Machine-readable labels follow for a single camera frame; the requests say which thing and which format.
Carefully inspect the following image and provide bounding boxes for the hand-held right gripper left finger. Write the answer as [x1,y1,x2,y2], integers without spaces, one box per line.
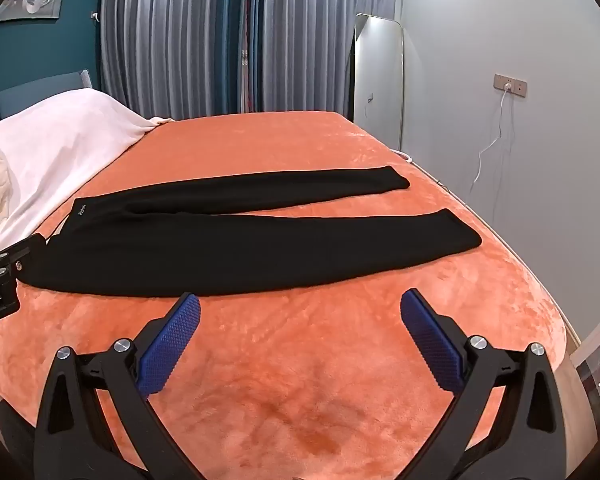
[32,292,202,480]

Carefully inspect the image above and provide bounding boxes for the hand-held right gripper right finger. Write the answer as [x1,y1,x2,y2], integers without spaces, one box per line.
[400,288,571,480]

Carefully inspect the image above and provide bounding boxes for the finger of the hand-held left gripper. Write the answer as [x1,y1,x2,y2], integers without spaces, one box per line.
[0,233,48,287]

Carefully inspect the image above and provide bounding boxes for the black pants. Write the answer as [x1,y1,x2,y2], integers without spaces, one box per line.
[17,164,483,298]

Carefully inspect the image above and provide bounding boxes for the white blanket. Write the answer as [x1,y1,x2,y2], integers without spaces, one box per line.
[0,89,176,247]

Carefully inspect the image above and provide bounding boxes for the orange plush blanket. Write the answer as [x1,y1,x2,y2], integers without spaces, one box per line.
[0,110,568,480]

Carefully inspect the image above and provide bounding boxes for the teal bed headboard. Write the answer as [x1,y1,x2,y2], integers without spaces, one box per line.
[0,69,102,128]

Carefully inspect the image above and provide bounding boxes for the glossy brown furniture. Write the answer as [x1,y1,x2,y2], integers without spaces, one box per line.
[570,320,600,441]

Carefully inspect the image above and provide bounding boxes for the standing mirror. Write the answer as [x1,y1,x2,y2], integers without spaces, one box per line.
[347,12,406,153]

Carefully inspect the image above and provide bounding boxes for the grey curtain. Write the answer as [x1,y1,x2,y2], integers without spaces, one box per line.
[100,0,253,122]
[262,0,400,117]

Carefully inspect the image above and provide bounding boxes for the blue curtain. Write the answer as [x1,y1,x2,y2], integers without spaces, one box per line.
[240,0,283,113]

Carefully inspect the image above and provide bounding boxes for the wall socket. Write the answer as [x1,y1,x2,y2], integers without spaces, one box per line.
[494,74,528,97]

